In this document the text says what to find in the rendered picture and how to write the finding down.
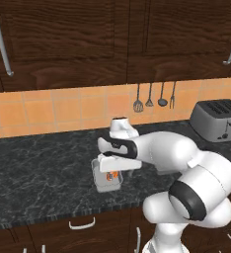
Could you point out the clear shrimp container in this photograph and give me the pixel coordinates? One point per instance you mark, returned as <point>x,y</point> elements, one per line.
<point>104,184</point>

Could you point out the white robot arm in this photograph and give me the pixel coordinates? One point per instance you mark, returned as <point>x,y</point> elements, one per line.
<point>186,154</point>

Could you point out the grey toaster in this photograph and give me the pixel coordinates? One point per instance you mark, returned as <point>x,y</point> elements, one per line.
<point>216,123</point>

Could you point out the grey slotted spatula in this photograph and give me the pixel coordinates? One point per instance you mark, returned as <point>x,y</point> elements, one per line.
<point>138,105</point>

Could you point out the wide dark wood cupboard door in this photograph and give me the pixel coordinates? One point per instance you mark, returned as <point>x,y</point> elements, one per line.
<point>71,42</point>

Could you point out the dark wood base cupboard door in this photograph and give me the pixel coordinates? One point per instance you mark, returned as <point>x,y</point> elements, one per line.
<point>146,234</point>

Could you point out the grey hanging fork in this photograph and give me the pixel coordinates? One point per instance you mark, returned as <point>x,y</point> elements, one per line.
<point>172,99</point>

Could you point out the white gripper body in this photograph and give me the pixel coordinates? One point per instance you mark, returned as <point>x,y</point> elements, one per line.
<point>119,163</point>

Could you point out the dark wood drawer front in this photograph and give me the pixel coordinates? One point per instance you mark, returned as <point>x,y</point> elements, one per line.
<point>101,237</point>

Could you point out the grey hanging ladle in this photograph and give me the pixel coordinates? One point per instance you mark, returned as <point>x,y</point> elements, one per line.
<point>162,101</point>

